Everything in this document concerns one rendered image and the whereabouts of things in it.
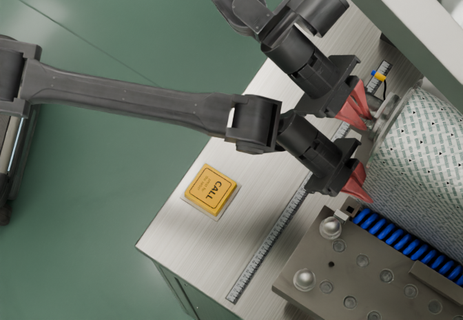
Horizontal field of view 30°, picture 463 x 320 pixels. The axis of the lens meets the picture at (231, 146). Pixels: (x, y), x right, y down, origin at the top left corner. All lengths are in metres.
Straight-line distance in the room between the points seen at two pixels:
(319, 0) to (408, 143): 0.23
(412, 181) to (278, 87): 0.49
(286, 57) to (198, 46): 1.51
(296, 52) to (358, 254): 0.40
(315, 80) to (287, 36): 0.08
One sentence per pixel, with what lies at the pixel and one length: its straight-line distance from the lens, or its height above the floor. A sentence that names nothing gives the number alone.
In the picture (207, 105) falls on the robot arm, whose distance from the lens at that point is 1.28.
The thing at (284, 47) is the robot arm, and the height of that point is 1.37.
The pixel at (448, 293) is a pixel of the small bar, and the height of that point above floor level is 1.05.
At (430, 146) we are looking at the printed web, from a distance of 1.20.
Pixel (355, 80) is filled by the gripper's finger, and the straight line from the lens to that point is 1.22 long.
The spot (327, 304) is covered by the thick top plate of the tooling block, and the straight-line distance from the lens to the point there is 1.41.
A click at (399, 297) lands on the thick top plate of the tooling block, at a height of 1.03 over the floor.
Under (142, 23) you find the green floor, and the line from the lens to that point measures 2.73.
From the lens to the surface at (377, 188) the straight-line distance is 1.34.
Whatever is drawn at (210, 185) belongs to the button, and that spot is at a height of 0.92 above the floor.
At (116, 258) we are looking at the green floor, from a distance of 2.50.
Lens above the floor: 2.43
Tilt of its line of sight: 72 degrees down
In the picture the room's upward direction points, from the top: 6 degrees counter-clockwise
